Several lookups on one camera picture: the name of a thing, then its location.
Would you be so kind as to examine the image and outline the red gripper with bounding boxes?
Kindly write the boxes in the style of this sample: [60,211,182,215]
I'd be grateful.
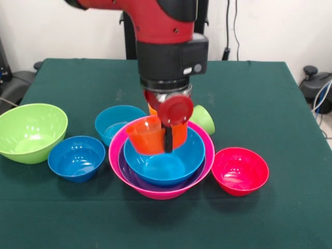
[144,89,195,154]

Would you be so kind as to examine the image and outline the blue and white cables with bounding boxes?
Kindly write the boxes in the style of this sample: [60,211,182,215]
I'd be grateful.
[312,80,332,115]

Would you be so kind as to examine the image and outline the purple bowl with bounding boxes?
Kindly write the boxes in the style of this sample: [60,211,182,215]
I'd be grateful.
[118,142,208,192]

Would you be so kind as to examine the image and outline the small dark blue bowl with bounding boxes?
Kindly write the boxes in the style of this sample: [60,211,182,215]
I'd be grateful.
[47,135,106,183]

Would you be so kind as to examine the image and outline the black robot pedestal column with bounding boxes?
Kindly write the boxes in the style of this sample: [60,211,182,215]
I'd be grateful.
[119,0,210,61]

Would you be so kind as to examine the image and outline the dark green table cloth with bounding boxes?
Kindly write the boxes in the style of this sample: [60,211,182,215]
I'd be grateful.
[0,58,332,249]

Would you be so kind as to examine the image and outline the large green bowl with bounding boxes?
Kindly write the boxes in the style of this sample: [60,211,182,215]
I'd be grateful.
[0,103,68,165]

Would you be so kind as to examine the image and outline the grey cable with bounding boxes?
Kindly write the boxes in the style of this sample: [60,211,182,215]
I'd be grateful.
[0,97,19,108]

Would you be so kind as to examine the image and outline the large pink bowl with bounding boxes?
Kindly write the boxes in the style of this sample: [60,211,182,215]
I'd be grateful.
[108,115,216,200]

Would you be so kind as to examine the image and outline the black equipment rack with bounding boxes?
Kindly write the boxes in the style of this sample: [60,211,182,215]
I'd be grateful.
[0,38,11,89]

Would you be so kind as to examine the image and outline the translucent blue ribbed bowl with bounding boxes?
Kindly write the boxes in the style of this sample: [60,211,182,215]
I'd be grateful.
[94,105,147,148]

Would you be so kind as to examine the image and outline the green cup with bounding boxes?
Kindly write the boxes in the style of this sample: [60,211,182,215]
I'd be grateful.
[189,104,216,135]

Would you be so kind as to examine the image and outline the large light blue bowl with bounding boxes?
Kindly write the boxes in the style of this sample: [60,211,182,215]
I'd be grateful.
[123,126,206,187]

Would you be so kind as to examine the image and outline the orange bowl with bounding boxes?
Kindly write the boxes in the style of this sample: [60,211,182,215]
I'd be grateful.
[126,115,188,156]

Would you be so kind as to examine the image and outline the black hanging cable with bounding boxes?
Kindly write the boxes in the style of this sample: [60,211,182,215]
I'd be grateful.
[222,0,240,61]

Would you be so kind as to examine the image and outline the small crimson bowl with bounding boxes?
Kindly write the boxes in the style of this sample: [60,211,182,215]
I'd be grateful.
[211,147,270,197]

